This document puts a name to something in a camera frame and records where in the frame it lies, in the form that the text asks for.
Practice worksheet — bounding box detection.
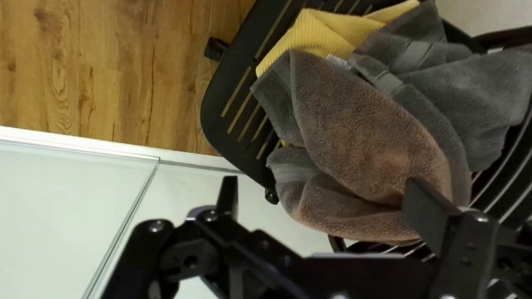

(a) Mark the white shower threshold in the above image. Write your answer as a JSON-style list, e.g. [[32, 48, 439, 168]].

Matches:
[[0, 125, 241, 174]]

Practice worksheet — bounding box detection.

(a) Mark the fixed glass shower panel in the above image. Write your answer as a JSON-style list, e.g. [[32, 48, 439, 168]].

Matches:
[[0, 138, 161, 299]]

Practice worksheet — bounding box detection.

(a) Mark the black mesh office chair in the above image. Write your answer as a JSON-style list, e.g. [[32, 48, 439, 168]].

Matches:
[[199, 0, 532, 299]]

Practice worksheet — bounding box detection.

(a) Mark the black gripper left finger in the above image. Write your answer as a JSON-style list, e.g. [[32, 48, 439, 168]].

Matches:
[[101, 174, 312, 299]]

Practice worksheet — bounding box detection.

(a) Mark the yellow towel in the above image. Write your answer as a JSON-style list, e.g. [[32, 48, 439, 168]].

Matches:
[[254, 0, 422, 80]]

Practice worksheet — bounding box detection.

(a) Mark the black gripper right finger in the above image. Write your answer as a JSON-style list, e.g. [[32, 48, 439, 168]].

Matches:
[[401, 178, 502, 299]]

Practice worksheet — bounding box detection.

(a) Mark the grey brown fleece towel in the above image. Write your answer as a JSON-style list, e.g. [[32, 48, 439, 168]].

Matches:
[[249, 0, 532, 249]]

